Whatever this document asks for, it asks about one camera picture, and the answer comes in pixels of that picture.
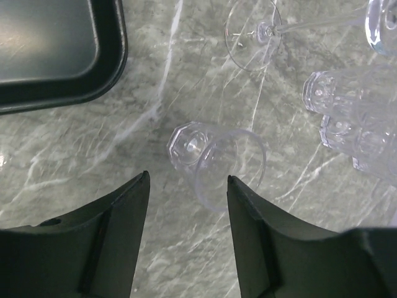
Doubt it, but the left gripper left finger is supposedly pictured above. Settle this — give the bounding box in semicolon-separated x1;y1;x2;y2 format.
1;171;150;297

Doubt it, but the tiny clear shot glass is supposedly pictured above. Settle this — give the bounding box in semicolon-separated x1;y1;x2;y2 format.
302;64;396;125

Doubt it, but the tall clear cylinder glass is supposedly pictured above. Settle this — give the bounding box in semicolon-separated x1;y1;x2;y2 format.
365;0;396;56

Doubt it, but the champagne flute base on table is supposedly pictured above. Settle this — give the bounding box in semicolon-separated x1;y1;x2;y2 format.
225;1;367;71

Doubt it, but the black plastic tray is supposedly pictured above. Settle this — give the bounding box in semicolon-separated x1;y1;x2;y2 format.
1;1;128;114

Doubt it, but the clear faceted small glass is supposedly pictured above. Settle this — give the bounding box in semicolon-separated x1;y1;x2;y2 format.
319;114;396;158

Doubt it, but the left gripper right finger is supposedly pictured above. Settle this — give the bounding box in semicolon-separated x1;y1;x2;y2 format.
227;176;396;297

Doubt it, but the clear ribbed tumbler glass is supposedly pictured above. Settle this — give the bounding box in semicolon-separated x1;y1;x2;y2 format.
352;149;396;184

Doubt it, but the small clear shot glass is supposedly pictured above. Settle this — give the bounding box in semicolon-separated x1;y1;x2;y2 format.
167;122;267;212

